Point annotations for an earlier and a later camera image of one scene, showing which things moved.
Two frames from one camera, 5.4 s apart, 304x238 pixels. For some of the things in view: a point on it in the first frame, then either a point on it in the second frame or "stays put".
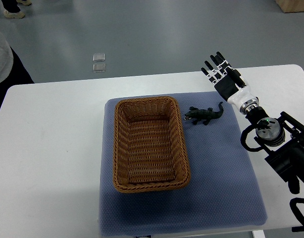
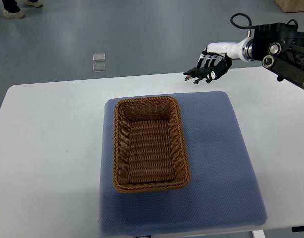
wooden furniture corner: x=294 y=6 stays put
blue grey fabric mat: x=224 y=189 stays put
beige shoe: x=25 y=2 → x=37 y=4
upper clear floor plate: x=99 y=57 stays put
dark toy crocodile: x=205 y=115 → x=199 y=73
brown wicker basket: x=150 y=151 stays put
